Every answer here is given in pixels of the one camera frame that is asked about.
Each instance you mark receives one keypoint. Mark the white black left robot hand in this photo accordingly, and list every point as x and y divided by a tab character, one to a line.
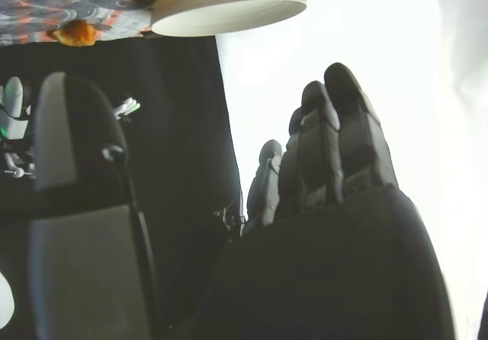
324	260

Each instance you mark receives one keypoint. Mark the orange shrimp toy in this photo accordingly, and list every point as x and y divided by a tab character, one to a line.
76	33

